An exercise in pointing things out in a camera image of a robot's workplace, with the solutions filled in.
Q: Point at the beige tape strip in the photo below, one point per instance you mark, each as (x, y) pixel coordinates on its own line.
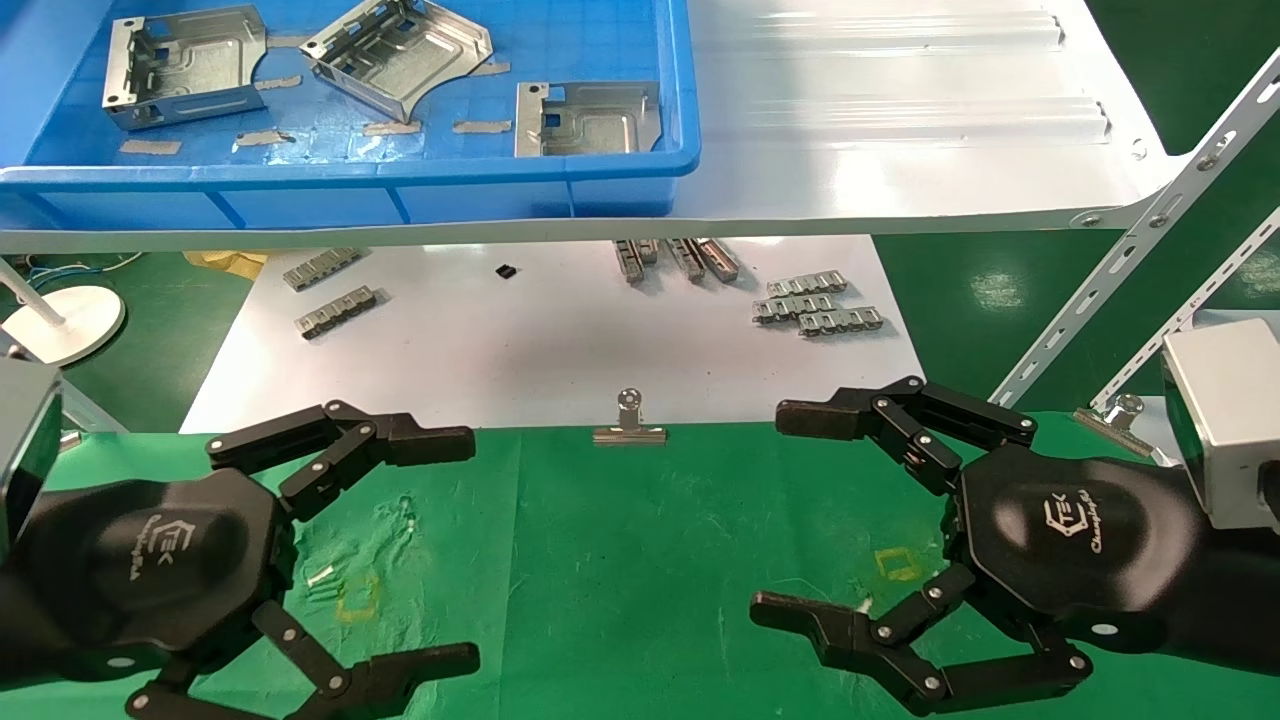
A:
(390, 128)
(150, 147)
(280, 83)
(285, 42)
(495, 69)
(262, 138)
(481, 126)

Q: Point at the long white slotted rail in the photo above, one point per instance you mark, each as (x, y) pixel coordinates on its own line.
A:
(1130, 240)

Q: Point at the yellow crumpled item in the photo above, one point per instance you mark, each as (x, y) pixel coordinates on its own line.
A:
(225, 264)

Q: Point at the silver sheet metal bracket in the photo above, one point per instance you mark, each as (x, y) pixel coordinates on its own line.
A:
(200, 70)
(590, 125)
(420, 60)

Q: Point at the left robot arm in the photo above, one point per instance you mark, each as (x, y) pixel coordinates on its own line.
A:
(10, 630)

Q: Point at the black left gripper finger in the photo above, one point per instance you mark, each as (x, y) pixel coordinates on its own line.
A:
(400, 675)
(420, 445)

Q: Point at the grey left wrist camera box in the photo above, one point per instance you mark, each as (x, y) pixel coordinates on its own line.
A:
(25, 450)

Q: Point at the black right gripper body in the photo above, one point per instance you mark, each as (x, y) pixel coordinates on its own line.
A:
(1080, 540)

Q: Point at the blue plastic bin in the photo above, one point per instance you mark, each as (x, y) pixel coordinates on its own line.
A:
(600, 190)

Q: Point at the white metal shelf board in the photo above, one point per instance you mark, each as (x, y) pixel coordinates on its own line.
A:
(900, 150)

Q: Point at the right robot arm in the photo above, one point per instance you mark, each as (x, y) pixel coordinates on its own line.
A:
(1240, 600)

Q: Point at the grey slanted frame rail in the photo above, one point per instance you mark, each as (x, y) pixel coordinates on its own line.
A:
(95, 408)

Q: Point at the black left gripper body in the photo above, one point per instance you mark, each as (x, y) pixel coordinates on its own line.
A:
(150, 570)

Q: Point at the small white screw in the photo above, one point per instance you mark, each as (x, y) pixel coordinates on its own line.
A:
(320, 576)

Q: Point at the white round stand base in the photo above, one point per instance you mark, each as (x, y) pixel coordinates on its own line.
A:
(70, 325)

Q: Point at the long polished metal plate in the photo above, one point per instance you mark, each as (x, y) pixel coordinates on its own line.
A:
(550, 350)

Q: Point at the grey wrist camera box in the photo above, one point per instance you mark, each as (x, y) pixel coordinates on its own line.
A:
(1225, 420)
(25, 450)

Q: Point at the short white slotted rail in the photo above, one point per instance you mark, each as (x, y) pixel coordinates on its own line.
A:
(1190, 310)

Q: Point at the green cloth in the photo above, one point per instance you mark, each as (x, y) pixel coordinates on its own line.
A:
(650, 560)

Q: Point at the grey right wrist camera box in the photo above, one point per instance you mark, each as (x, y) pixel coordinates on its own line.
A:
(1225, 420)

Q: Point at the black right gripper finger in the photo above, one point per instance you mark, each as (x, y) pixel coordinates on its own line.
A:
(840, 635)
(830, 415)

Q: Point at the grey metal rail piece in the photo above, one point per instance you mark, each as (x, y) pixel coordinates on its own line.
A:
(630, 262)
(720, 260)
(688, 260)
(650, 250)

